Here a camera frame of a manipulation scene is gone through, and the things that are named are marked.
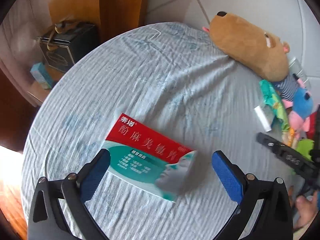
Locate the person's right hand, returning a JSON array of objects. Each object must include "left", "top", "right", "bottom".
[{"left": 288, "top": 186, "right": 318, "bottom": 230}]

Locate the small yellow orange plush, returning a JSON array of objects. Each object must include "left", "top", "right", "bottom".
[{"left": 282, "top": 128, "right": 300, "bottom": 149}]

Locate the green frog plush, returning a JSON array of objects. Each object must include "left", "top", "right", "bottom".
[{"left": 291, "top": 138, "right": 314, "bottom": 176}]

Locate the red handbag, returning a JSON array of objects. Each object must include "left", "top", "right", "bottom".
[{"left": 306, "top": 111, "right": 318, "bottom": 140}]

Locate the white blue medicine box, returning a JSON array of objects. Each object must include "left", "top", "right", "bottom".
[{"left": 254, "top": 105, "right": 274, "bottom": 132}]

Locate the green wet wipes pack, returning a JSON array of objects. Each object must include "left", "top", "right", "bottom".
[{"left": 259, "top": 79, "right": 290, "bottom": 132}]

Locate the blue pink pig plush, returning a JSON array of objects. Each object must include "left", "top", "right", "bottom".
[{"left": 272, "top": 74, "right": 313, "bottom": 133}]

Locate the brown capybara plush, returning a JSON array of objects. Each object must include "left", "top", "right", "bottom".
[{"left": 203, "top": 11, "right": 290, "bottom": 82}]

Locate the red green medicine box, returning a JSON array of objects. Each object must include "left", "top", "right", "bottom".
[{"left": 102, "top": 113, "right": 197, "bottom": 202}]

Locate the light blue tablecloth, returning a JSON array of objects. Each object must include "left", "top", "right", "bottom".
[{"left": 21, "top": 23, "right": 293, "bottom": 239}]

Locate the small teal box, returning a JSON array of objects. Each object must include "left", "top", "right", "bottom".
[{"left": 30, "top": 62, "right": 54, "bottom": 90}]

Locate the black gift box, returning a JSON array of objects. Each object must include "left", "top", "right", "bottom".
[{"left": 38, "top": 22, "right": 100, "bottom": 73}]

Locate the white wall socket panel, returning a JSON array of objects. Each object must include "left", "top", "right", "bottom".
[{"left": 288, "top": 57, "right": 311, "bottom": 90}]

